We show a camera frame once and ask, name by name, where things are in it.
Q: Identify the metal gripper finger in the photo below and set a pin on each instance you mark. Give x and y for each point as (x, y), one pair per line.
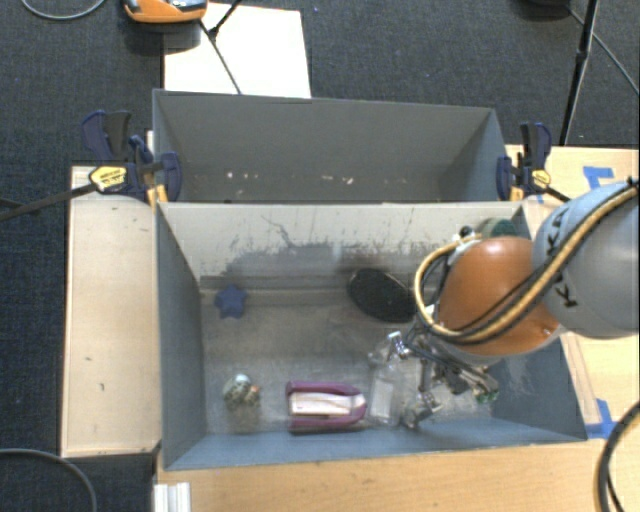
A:
(394, 345)
(425, 404)

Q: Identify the clear plastic bottle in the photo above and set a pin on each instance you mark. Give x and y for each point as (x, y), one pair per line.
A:
(384, 397)

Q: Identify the black oval object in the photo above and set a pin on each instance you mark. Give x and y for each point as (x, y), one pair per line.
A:
(381, 296)

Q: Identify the purple stapler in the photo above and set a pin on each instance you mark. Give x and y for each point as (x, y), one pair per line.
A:
(325, 406)

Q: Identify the grey metal bin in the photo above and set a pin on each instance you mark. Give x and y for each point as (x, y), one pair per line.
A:
(280, 340)

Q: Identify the dark green round thing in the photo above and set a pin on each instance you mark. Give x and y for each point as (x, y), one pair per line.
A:
(501, 227)

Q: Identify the blue star-shaped toy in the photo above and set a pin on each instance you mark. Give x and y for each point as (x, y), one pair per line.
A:
(231, 301)

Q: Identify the pale wood board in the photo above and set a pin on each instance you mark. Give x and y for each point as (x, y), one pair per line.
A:
(110, 325)

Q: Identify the black cylinder on white bracket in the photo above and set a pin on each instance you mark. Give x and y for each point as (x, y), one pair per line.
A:
(465, 247)

